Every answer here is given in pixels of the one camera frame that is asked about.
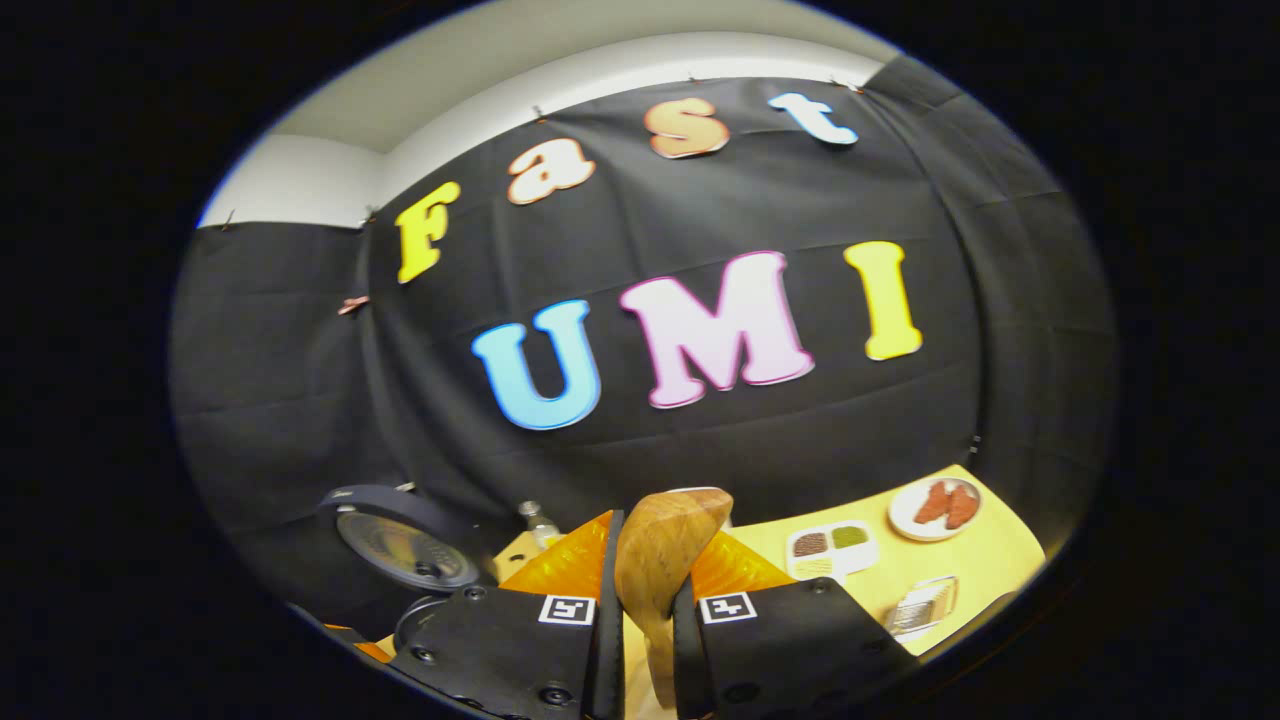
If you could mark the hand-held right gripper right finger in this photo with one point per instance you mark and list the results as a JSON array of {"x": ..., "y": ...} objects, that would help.
[{"x": 790, "y": 650}]

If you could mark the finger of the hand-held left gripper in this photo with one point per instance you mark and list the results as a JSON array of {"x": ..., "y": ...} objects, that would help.
[{"x": 365, "y": 650}]

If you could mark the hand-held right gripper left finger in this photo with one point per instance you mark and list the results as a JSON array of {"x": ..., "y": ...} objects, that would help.
[{"x": 520, "y": 650}]

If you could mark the dark grey rice cooker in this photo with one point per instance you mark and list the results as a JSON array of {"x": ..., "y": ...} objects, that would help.
[{"x": 400, "y": 545}]

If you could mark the wooden spoon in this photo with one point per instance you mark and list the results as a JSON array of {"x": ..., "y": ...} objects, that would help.
[{"x": 660, "y": 550}]

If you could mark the divided white grain dish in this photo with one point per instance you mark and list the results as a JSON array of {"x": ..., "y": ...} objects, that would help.
[{"x": 830, "y": 560}]

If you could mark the small glass bottle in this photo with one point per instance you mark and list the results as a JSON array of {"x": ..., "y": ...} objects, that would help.
[{"x": 540, "y": 530}]

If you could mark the round white plate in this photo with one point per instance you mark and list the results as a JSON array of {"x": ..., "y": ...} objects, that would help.
[{"x": 900, "y": 520}]

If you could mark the red meat piece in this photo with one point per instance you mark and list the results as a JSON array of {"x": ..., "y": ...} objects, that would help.
[
  {"x": 962, "y": 508},
  {"x": 932, "y": 503}
]

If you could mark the pink cloth clip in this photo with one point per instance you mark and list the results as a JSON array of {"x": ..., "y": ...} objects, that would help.
[{"x": 352, "y": 305}]

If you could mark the black backdrop cloth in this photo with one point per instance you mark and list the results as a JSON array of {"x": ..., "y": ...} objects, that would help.
[{"x": 500, "y": 250}]

